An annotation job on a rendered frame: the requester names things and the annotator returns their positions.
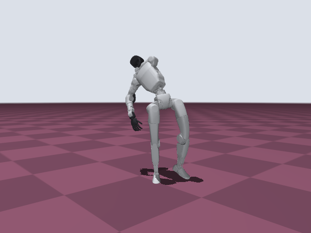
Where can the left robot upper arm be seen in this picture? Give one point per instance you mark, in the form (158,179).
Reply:
(153,60)

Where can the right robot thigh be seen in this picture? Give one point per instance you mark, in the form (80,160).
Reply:
(153,121)

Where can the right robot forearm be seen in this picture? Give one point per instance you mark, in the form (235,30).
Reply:
(129,105)

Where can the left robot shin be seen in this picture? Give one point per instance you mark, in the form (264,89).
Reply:
(182,150)

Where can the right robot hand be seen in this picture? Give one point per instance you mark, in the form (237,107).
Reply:
(134,122)

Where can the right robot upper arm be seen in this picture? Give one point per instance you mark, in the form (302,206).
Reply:
(133,88)

